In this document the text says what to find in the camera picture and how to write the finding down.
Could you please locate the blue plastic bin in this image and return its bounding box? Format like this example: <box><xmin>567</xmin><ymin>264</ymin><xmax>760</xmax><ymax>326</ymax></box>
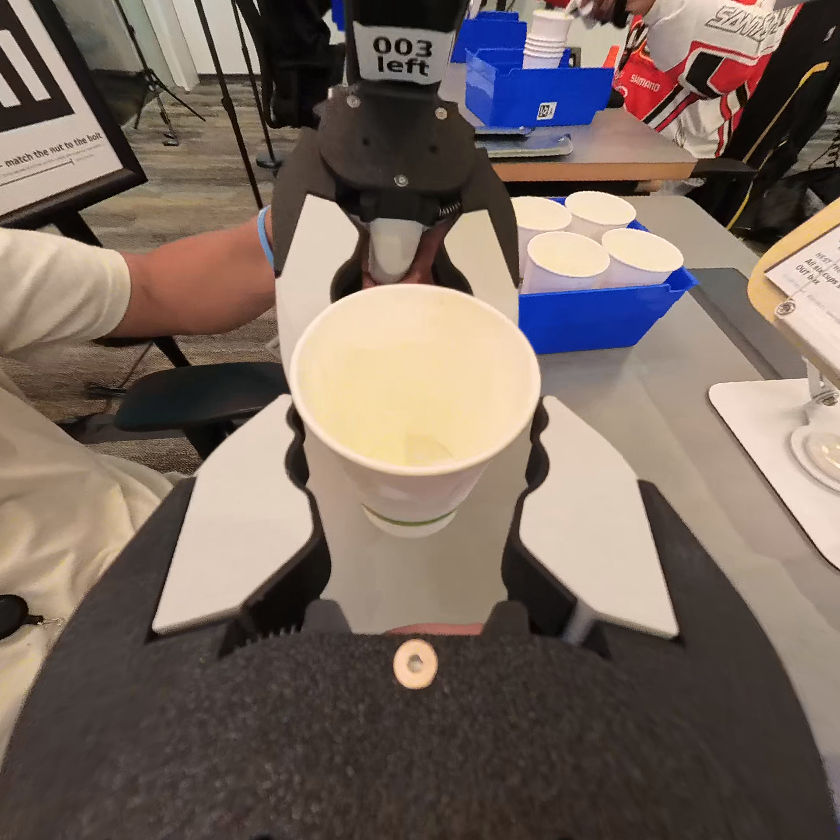
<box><xmin>515</xmin><ymin>197</ymin><xmax>700</xmax><ymax>355</ymax></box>
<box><xmin>465</xmin><ymin>47</ymin><xmax>616</xmax><ymax>129</ymax></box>
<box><xmin>453</xmin><ymin>12</ymin><xmax>528</xmax><ymax>64</ymax></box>

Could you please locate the printed instruction sheet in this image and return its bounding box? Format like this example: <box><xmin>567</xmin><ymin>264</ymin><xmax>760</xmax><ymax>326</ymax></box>
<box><xmin>764</xmin><ymin>226</ymin><xmax>840</xmax><ymax>316</ymax></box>

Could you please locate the grey tray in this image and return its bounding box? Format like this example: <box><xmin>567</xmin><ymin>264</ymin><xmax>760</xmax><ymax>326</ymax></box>
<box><xmin>476</xmin><ymin>131</ymin><xmax>574</xmax><ymax>160</ymax></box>

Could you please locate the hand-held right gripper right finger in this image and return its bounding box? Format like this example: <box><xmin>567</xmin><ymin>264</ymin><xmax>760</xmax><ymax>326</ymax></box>
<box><xmin>504</xmin><ymin>395</ymin><xmax>681</xmax><ymax>647</ymax></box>

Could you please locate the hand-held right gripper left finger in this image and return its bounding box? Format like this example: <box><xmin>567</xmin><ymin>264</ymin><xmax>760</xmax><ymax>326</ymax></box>
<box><xmin>151</xmin><ymin>394</ymin><xmax>331</xmax><ymax>642</ymax></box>

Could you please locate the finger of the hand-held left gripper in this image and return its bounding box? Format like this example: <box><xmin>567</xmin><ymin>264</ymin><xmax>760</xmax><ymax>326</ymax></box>
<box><xmin>435</xmin><ymin>210</ymin><xmax>521</xmax><ymax>298</ymax></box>
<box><xmin>274</xmin><ymin>193</ymin><xmax>368</xmax><ymax>395</ymax></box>

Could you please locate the person's left forearm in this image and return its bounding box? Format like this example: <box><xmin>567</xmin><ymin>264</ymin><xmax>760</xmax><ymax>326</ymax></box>
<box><xmin>121</xmin><ymin>209</ymin><xmax>277</xmax><ymax>343</ymax></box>

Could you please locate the black framed poster sign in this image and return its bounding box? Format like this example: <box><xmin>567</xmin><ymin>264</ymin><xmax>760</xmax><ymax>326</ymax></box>
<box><xmin>0</xmin><ymin>0</ymin><xmax>150</xmax><ymax>217</ymax></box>

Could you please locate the white document stand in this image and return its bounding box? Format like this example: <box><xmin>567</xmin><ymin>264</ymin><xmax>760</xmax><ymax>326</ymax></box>
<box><xmin>707</xmin><ymin>298</ymin><xmax>840</xmax><ymax>553</ymax></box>

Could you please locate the stack of nested white cups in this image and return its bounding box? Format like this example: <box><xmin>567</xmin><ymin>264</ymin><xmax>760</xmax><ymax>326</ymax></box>
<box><xmin>523</xmin><ymin>8</ymin><xmax>575</xmax><ymax>70</ymax></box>

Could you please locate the black jacket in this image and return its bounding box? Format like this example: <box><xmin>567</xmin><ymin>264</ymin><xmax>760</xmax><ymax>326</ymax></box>
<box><xmin>696</xmin><ymin>46</ymin><xmax>840</xmax><ymax>231</ymax></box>

